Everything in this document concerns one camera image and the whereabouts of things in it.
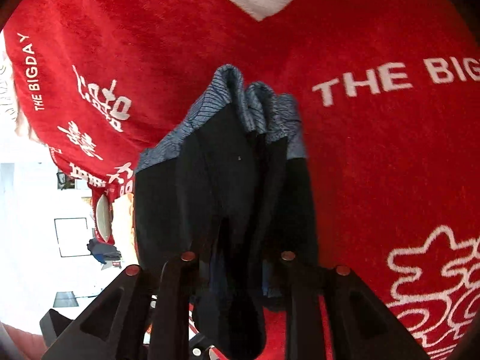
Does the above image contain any black pants grey waistband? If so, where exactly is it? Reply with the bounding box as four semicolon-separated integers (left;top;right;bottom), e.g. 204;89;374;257
134;64;318;359

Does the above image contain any peach folded cloth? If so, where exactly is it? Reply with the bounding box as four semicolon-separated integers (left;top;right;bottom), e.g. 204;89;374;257
112;193;138;266

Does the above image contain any red patterned pillow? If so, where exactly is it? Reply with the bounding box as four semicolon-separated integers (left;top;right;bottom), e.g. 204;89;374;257
91;188;115;245

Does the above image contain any red printed bed blanket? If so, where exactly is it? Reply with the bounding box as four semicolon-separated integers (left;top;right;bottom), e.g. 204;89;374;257
3;0;479;359

